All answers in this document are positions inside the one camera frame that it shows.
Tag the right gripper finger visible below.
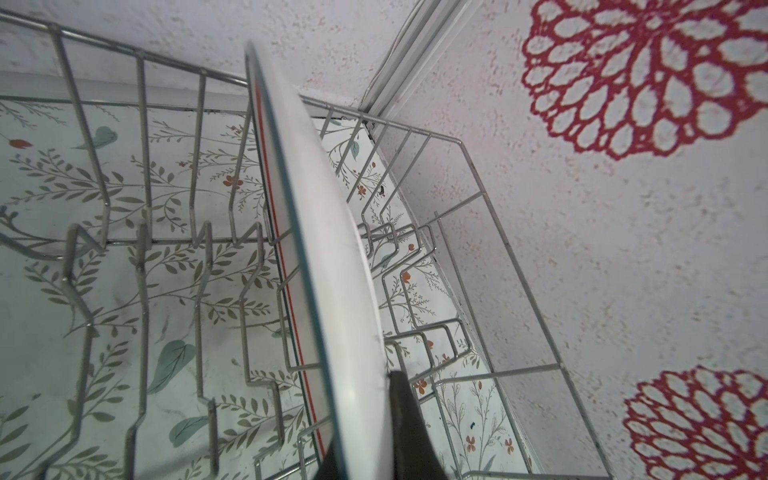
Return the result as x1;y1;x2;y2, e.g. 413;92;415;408
388;371;447;480

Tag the white round plate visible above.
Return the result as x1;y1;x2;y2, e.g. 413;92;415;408
245;42;394;479

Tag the wire dish rack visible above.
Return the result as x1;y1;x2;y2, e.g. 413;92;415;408
1;10;614;479

